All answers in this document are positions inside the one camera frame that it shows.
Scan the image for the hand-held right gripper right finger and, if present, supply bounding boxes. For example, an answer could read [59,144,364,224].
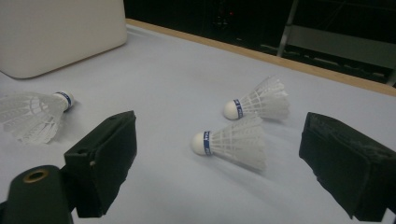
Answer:
[298,111,396,223]

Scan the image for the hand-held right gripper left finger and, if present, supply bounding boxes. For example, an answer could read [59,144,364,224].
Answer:
[64,110,138,218]

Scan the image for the white feather shuttlecock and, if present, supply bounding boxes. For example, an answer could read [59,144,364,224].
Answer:
[0,90,76,146]
[222,75,290,121]
[191,116,268,172]

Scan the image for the white plastic bin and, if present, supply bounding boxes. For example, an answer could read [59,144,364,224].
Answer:
[0,0,129,79]

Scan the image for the white table sheet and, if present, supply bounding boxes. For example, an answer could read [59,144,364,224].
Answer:
[0,23,396,224]

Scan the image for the white metal stand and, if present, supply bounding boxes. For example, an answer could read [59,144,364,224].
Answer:
[276,0,396,88]

